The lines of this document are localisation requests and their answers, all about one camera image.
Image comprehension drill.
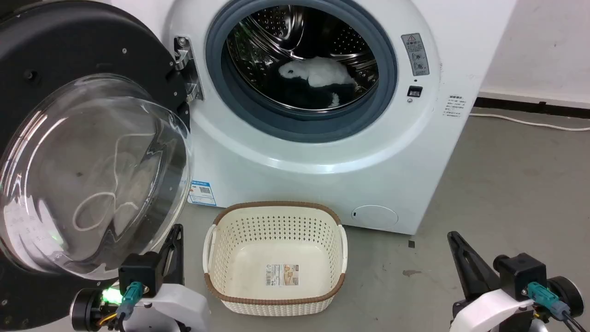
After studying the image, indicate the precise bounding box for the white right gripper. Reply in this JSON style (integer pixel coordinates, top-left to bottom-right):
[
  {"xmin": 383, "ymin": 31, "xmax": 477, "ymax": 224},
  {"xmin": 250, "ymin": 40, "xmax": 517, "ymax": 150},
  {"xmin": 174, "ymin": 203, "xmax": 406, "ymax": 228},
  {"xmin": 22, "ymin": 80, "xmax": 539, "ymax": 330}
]
[{"xmin": 447, "ymin": 231, "xmax": 551, "ymax": 332}]

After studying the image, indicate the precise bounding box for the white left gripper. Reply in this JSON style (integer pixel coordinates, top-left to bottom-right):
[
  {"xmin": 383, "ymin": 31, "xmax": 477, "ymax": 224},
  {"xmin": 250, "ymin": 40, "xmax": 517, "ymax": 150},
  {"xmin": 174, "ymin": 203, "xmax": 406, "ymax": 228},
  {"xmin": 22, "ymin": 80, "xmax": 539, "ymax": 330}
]
[{"xmin": 124, "ymin": 224, "xmax": 212, "ymax": 332}]

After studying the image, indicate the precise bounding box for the black round glass washer door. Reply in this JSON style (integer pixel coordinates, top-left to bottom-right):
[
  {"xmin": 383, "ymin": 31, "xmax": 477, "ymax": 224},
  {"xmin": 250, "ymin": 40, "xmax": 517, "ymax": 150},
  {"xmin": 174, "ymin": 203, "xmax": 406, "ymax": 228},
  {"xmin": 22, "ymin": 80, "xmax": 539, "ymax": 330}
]
[{"xmin": 0, "ymin": 0, "xmax": 204, "ymax": 332}]

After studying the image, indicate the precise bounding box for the white front-load washing machine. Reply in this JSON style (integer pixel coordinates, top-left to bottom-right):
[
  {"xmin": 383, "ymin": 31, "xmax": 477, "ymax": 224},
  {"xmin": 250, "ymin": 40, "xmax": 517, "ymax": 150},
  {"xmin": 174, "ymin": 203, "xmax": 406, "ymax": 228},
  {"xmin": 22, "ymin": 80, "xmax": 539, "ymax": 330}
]
[{"xmin": 110, "ymin": 0, "xmax": 518, "ymax": 236}]

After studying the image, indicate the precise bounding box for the metal door hinge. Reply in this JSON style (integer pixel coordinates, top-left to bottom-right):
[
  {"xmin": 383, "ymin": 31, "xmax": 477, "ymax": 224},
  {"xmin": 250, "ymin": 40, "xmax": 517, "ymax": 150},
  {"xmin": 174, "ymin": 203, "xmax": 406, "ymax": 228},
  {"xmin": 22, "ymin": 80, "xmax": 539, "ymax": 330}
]
[{"xmin": 173, "ymin": 36, "xmax": 205, "ymax": 103}]

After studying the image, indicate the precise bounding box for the blue white energy label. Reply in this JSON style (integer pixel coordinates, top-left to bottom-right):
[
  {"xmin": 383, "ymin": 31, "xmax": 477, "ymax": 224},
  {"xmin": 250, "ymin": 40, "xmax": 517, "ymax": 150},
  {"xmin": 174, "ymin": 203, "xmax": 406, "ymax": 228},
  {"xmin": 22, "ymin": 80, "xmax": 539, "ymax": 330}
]
[{"xmin": 188, "ymin": 180, "xmax": 217, "ymax": 207}]

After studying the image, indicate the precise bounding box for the cream perforated laundry basket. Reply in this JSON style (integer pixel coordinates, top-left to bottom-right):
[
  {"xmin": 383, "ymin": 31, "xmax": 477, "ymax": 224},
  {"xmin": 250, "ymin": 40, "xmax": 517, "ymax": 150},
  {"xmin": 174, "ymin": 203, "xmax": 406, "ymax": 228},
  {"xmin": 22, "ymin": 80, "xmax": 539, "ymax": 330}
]
[{"xmin": 203, "ymin": 201, "xmax": 348, "ymax": 317}]

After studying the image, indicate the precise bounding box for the paper product label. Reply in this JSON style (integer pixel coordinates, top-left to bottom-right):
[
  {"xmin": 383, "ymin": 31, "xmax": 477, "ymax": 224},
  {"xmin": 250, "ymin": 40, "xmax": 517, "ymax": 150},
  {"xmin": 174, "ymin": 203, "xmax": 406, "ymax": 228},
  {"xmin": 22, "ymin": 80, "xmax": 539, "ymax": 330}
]
[{"xmin": 265, "ymin": 263, "xmax": 300, "ymax": 287}]

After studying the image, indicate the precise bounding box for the round drain filter cover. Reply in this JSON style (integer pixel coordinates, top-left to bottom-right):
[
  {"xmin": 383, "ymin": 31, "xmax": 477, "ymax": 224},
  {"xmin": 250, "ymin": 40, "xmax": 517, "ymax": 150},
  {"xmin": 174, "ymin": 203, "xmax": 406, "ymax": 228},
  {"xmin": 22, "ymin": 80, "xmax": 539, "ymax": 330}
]
[{"xmin": 351, "ymin": 205, "xmax": 400, "ymax": 229}]

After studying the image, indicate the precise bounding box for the small white text sticker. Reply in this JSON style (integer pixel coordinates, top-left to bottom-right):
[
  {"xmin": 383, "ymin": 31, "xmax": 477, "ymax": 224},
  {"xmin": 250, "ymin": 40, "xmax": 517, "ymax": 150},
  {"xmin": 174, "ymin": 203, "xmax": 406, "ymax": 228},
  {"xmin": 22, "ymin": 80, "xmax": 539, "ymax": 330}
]
[{"xmin": 444, "ymin": 95, "xmax": 466, "ymax": 119}]

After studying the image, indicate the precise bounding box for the black baseboard strip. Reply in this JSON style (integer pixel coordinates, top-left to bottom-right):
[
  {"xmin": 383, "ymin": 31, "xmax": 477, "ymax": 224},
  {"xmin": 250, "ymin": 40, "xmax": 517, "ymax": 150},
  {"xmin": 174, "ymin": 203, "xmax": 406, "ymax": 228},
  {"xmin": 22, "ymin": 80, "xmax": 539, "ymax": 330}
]
[{"xmin": 473, "ymin": 92, "xmax": 590, "ymax": 120}]

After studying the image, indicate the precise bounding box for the grey warning sticker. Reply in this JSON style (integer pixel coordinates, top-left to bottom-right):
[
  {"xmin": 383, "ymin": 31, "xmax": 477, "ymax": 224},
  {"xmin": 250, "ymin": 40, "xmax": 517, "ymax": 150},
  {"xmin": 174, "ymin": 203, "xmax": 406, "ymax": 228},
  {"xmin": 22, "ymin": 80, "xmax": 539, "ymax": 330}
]
[{"xmin": 401, "ymin": 32, "xmax": 431, "ymax": 77}]

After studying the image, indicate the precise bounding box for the stainless steel washer drum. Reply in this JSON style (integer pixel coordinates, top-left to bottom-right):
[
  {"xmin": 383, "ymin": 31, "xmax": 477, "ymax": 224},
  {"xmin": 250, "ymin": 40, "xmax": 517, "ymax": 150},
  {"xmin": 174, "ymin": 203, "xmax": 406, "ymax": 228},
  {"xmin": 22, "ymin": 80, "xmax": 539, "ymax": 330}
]
[{"xmin": 224, "ymin": 5, "xmax": 380, "ymax": 112}]

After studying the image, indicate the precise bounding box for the white fluffy garment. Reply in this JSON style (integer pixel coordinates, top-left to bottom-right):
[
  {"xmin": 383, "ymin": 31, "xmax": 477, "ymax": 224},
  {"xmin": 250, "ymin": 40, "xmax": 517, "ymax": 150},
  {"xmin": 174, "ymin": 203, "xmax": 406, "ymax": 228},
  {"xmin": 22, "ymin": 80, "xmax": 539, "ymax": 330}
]
[{"xmin": 278, "ymin": 56, "xmax": 358, "ymax": 108}]

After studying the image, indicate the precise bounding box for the teal plug left gripper cable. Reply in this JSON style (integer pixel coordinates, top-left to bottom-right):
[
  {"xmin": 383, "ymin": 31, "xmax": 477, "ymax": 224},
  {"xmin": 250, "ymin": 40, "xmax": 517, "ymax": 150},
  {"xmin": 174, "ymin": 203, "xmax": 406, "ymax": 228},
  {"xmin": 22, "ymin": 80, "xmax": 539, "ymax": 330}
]
[{"xmin": 99, "ymin": 281, "xmax": 144, "ymax": 329}]

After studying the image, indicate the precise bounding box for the teal plug gripper cable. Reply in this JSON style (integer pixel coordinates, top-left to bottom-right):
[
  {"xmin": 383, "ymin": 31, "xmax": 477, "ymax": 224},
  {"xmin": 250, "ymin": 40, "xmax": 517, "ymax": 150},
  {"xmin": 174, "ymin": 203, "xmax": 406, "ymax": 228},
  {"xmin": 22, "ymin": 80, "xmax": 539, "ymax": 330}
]
[
  {"xmin": 99, "ymin": 281, "xmax": 144, "ymax": 329},
  {"xmin": 527, "ymin": 282, "xmax": 590, "ymax": 332}
]

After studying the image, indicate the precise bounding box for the teal plug right gripper cable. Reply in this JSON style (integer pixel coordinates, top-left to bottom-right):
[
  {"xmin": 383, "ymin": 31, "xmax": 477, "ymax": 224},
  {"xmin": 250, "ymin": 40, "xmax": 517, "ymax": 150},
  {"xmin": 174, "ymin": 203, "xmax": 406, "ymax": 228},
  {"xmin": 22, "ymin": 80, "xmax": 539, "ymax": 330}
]
[{"xmin": 527, "ymin": 282, "xmax": 590, "ymax": 332}]

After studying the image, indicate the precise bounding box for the white floor cable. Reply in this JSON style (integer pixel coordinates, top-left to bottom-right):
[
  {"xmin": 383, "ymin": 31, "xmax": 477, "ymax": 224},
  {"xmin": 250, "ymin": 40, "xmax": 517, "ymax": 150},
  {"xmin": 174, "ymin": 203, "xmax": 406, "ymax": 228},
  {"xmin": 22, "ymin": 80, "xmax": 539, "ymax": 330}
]
[{"xmin": 469, "ymin": 112, "xmax": 590, "ymax": 132}]

